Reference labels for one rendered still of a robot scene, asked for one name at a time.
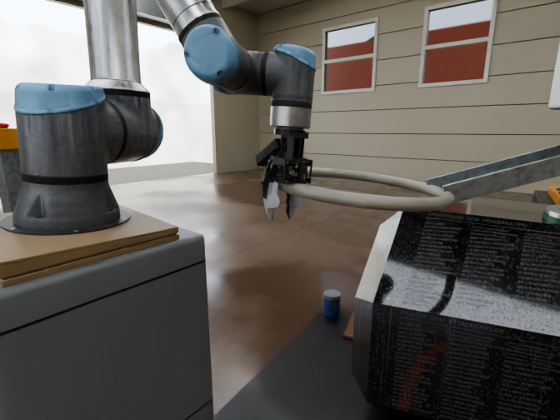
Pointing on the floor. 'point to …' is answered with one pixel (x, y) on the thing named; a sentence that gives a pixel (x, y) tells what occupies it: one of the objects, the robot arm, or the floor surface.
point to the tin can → (332, 302)
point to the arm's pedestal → (111, 339)
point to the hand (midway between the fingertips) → (278, 213)
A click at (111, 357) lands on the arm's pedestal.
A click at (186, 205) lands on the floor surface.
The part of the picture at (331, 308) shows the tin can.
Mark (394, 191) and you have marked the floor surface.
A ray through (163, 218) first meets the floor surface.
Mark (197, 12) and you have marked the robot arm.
